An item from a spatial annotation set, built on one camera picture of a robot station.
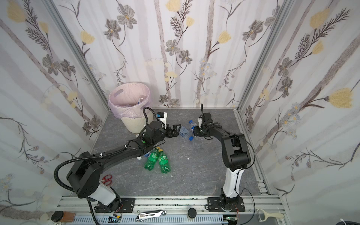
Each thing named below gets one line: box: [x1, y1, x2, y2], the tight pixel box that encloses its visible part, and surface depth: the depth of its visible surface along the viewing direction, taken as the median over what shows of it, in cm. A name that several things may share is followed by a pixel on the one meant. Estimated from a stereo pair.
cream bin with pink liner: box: [107, 81, 152, 135], surface depth 98 cm
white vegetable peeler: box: [255, 208, 285, 223], surface depth 73 cm
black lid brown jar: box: [51, 210, 76, 223], surface depth 65 cm
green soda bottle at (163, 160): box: [157, 148, 171, 174], surface depth 87 cm
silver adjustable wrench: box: [135, 210, 167, 222], surface depth 72 cm
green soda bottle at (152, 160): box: [143, 146, 161, 172], surface depth 88 cm
